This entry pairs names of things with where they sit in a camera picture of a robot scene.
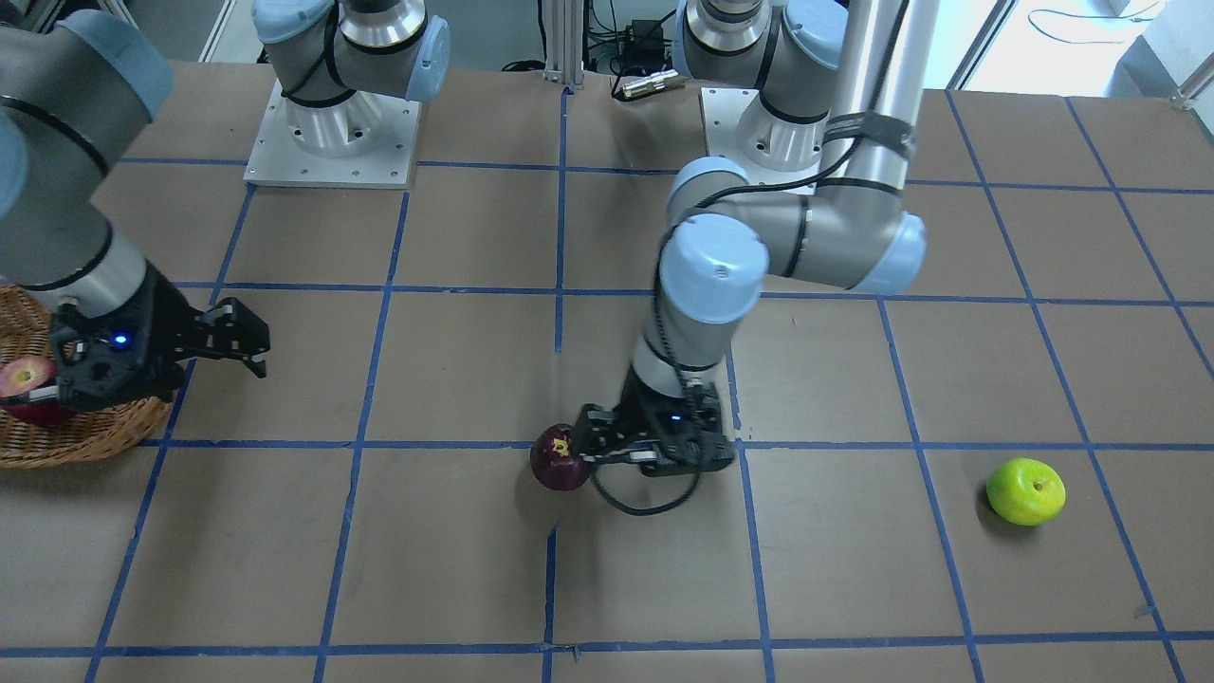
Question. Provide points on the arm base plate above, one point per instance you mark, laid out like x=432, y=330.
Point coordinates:
x=367, y=142
x=738, y=127

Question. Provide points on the woven wicker basket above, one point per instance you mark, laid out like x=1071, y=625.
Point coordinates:
x=82, y=438

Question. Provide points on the dark red apple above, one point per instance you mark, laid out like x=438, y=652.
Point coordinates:
x=555, y=463

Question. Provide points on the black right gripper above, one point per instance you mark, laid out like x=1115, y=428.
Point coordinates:
x=167, y=323

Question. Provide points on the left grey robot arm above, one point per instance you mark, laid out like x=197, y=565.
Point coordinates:
x=853, y=75

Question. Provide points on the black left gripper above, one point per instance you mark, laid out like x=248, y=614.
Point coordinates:
x=634, y=414

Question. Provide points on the green apple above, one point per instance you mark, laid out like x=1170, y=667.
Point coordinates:
x=1026, y=492

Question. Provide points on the aluminium frame post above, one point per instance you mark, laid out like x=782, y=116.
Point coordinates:
x=564, y=25

